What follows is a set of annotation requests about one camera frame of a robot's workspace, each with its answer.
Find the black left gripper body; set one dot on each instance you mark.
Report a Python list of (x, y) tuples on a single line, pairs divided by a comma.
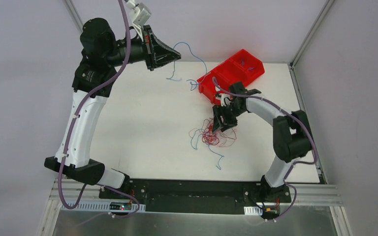
[(148, 48)]

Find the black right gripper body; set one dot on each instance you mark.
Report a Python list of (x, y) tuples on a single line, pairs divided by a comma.
[(227, 112)]

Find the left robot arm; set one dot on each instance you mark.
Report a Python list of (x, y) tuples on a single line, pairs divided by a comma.
[(101, 54)]

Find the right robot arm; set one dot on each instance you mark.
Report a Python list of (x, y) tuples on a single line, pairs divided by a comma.
[(292, 138)]

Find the red plastic bin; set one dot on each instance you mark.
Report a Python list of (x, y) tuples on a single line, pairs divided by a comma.
[(240, 67)]

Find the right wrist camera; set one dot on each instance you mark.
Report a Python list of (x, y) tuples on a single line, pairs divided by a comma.
[(224, 99)]

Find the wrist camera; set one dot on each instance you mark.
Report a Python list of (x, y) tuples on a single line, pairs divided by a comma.
[(139, 13), (224, 99)]

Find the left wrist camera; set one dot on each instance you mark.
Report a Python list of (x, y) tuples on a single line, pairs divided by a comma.
[(139, 13)]

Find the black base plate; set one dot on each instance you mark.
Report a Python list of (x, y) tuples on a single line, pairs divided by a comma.
[(191, 205)]

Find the aluminium frame rail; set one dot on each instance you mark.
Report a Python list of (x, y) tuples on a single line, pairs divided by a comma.
[(152, 191)]

